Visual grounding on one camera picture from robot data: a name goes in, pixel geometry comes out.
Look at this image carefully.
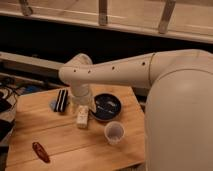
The white tube bottle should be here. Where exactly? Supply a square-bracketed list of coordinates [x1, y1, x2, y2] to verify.
[76, 106, 89, 129]

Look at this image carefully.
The clear plastic cup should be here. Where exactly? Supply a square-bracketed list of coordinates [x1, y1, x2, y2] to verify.
[104, 121, 125, 145]

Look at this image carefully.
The black white striped block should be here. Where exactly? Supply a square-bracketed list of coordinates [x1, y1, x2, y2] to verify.
[54, 89, 68, 112]

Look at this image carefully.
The wooden table board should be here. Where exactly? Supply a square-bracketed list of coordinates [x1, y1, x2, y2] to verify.
[6, 85, 144, 171]

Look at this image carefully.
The black round plate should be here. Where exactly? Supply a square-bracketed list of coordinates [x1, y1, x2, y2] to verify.
[91, 93, 122, 122]

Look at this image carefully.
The black cables clutter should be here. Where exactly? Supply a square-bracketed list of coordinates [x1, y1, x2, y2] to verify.
[0, 77, 22, 147]

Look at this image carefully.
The metal railing post middle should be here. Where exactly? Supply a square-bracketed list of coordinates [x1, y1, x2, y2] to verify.
[98, 0, 108, 26]

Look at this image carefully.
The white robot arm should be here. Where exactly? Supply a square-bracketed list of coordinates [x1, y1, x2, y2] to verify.
[59, 49, 213, 171]

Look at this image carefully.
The blue round pad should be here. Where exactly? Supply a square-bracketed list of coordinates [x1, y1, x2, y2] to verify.
[49, 100, 56, 112]

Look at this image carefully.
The metal railing post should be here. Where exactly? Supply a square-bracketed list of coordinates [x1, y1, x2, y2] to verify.
[98, 0, 108, 26]
[19, 0, 33, 16]
[158, 0, 176, 34]

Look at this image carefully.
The red brown oblong object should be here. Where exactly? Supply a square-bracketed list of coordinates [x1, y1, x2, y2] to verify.
[32, 142, 50, 163]

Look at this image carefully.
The metal railing post left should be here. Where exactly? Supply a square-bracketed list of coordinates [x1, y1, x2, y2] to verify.
[19, 0, 33, 16]

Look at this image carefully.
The metal railing post right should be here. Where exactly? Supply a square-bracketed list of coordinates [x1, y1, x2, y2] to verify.
[158, 0, 176, 34]

